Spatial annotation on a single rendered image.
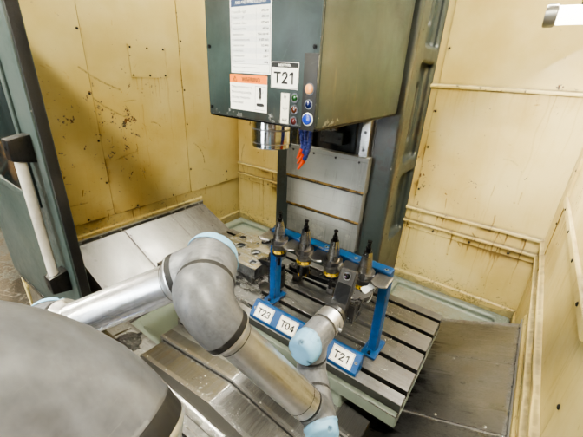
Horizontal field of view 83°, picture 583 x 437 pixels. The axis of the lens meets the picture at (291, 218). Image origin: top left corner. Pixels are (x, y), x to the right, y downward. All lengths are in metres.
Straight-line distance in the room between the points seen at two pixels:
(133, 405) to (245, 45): 1.02
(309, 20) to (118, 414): 0.92
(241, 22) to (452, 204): 1.37
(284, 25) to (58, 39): 1.21
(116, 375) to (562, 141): 1.81
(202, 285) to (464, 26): 1.64
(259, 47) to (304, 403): 0.93
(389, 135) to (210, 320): 1.22
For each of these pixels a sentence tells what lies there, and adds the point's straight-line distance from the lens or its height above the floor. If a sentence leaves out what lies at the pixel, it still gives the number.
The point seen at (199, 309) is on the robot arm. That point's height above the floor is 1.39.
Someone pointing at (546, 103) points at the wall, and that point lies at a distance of 1.84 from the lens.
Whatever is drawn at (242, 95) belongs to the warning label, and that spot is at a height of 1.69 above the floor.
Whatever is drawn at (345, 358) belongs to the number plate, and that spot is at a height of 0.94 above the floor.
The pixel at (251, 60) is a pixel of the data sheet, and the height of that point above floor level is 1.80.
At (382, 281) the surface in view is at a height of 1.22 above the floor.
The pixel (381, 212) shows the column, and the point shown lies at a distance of 1.68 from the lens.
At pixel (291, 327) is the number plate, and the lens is 1.23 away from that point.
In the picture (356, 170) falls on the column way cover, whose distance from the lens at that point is 1.63.
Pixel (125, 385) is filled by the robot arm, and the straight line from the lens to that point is 0.20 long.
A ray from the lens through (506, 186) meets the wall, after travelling 1.89.
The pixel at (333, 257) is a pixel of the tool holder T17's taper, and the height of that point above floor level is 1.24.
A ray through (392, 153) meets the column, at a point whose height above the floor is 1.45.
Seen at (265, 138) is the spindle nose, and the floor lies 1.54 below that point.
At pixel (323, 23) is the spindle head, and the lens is 0.96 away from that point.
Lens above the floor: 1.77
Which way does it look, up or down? 24 degrees down
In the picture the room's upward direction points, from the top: 3 degrees clockwise
